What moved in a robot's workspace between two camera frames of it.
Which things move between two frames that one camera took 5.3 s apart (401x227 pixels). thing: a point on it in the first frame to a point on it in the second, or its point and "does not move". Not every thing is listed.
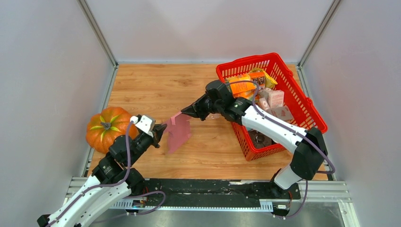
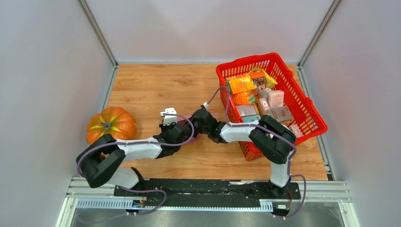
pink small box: x=276 y=98 does not move
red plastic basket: x=300 y=106 does not move
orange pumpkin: x=102 y=128 does not move
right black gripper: x=195 y=109 to x=192 y=119
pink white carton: x=283 y=112 does not move
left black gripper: x=159 y=130 to x=163 y=127
